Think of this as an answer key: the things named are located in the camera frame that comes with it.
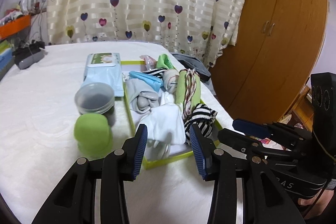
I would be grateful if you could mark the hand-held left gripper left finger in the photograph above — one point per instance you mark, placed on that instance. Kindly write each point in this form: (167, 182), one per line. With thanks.
(140, 153)

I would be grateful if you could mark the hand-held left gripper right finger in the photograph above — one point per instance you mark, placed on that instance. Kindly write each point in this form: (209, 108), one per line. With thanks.
(195, 153)

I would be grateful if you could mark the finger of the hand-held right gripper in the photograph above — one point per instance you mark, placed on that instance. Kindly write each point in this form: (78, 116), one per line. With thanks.
(249, 128)
(236, 141)

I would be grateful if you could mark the green cardboard box white inside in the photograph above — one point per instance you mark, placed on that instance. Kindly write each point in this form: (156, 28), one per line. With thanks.
(168, 159)

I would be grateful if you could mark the black white striped sock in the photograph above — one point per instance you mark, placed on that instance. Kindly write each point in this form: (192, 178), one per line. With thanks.
(202, 115)
(157, 72)

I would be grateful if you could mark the white small towel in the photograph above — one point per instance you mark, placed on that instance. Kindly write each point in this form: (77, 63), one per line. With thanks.
(165, 119)

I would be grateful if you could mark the grey sock pair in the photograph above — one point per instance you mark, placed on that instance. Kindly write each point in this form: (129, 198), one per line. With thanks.
(141, 100)

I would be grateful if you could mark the green cloth with braided trim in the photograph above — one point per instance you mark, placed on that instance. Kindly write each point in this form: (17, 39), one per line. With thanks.
(181, 92)

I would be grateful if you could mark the blue face masks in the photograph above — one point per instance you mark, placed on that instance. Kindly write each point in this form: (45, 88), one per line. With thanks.
(147, 78)

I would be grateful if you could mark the white elastic bandage roll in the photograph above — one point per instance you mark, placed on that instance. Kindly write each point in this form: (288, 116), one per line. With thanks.
(170, 81)

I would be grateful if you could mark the clear plastic bag red print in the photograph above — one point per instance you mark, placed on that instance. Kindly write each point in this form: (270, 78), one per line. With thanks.
(149, 61)

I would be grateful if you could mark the light green sock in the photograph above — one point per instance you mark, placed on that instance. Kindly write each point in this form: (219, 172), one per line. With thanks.
(164, 61)

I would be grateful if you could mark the person's right hand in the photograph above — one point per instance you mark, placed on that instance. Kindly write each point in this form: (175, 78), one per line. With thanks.
(325, 200)

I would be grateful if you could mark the green lidded jar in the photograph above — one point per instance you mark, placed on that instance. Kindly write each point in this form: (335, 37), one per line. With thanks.
(92, 132)

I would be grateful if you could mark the clear round plastic container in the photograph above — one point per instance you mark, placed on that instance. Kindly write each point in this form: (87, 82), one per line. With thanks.
(94, 98)

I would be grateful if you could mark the dark grey folded cloth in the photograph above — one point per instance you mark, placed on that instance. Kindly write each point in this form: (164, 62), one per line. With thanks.
(194, 66)

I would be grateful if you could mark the light blue wet wipes pack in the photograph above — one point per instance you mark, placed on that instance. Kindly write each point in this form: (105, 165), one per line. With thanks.
(102, 74)

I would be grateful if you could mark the wooden wardrobe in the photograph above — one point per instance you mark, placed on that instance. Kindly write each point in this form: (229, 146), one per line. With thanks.
(275, 29)

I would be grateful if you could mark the black grey headset device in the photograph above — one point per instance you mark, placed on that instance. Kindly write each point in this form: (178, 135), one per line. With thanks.
(29, 60)

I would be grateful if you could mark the blue box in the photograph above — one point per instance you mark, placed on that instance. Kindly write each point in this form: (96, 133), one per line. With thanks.
(5, 64)

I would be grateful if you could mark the orange tray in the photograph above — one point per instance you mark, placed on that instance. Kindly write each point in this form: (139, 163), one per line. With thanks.
(13, 27)

